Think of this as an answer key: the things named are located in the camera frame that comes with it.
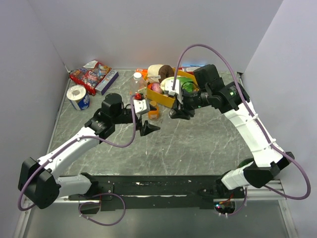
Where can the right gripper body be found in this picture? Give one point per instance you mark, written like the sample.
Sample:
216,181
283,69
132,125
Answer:
193,100

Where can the blue red box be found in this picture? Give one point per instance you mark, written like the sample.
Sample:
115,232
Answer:
190,68

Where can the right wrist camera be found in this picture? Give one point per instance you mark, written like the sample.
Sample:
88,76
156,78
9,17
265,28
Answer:
172,87

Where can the small orange juice bottle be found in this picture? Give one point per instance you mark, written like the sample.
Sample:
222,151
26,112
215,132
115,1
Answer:
154,115

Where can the large clear plastic bottle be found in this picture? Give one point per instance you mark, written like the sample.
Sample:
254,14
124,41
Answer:
139,86

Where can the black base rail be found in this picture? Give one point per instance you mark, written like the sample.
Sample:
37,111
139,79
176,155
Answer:
150,192

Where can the toilet paper roll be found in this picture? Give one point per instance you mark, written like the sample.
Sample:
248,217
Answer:
78,97

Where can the green glass bottle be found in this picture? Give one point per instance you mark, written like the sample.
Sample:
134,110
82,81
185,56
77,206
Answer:
245,162

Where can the orange packet box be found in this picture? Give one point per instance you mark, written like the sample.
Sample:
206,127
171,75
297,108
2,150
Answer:
143,72

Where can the white bottle cap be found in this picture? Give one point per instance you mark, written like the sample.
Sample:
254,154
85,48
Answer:
137,76

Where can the green toy lettuce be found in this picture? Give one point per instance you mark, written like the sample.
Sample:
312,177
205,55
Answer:
186,82

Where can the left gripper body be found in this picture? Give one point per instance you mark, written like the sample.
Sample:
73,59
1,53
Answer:
138,122

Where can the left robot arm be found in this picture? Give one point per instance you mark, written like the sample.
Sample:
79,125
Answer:
41,180

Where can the brown bottle cap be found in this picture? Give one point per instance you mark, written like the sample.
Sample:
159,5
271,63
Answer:
153,103

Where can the brown plush toy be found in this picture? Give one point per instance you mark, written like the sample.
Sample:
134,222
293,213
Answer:
159,72

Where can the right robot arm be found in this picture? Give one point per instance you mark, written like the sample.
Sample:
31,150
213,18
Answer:
233,102

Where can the yellow plastic basket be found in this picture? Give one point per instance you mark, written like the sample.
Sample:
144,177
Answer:
165,99

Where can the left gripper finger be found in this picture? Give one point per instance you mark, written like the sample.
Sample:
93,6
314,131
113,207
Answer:
147,128
150,107

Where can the purple silver box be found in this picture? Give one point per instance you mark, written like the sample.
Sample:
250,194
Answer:
107,81

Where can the red snack bag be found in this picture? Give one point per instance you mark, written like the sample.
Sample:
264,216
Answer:
90,75

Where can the purple toy onion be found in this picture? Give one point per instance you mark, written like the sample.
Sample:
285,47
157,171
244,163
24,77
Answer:
156,88

